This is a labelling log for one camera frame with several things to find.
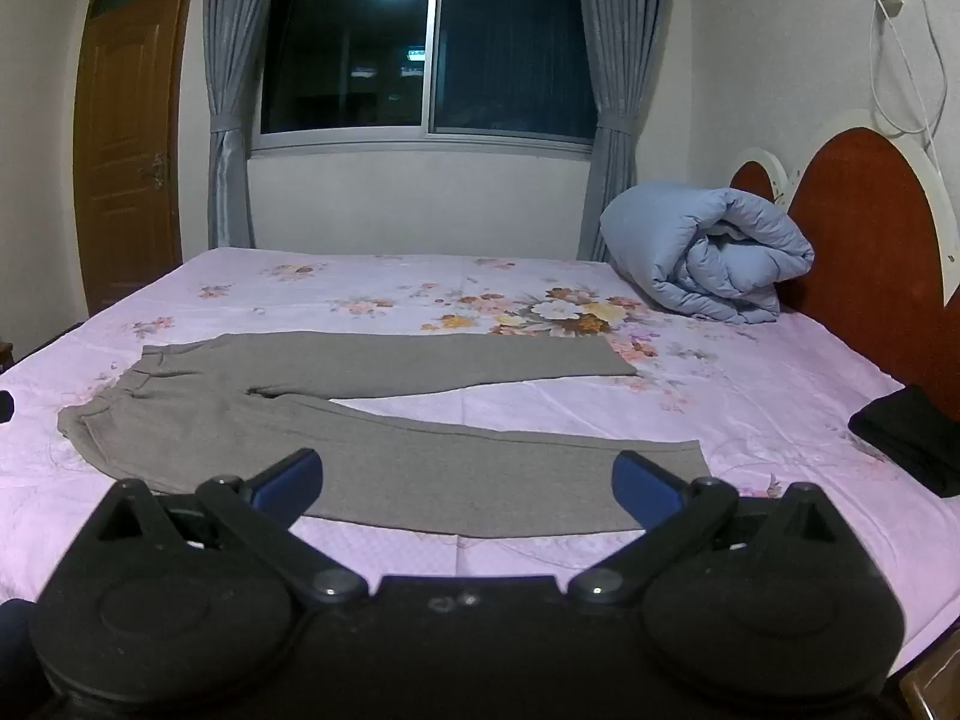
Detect sliding glass window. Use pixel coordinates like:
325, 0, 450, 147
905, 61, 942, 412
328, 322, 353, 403
247, 0, 601, 158

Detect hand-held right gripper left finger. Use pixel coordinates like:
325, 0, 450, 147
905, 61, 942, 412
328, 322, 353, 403
94, 448, 369, 608

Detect rolled light blue quilt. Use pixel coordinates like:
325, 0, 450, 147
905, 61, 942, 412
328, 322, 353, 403
598, 181, 817, 326

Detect grey curtain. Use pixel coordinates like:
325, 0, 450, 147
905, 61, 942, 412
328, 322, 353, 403
574, 0, 672, 262
201, 0, 290, 250

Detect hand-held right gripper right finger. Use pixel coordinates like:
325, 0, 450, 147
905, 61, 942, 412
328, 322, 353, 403
567, 450, 845, 608

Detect red wooden headboard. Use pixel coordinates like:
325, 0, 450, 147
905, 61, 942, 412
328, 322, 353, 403
729, 109, 960, 421

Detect grey pants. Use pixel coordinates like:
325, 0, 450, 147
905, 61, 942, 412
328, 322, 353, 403
57, 330, 713, 539

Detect white cable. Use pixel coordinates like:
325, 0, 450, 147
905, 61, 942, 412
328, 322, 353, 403
868, 0, 949, 160

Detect floral pink bed sheet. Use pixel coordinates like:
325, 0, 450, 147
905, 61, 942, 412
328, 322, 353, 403
0, 246, 960, 680

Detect folded black cloth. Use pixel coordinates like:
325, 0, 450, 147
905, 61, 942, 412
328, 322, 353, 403
847, 385, 960, 500

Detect brown wooden door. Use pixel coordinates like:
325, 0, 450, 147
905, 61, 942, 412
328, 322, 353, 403
73, 0, 197, 316

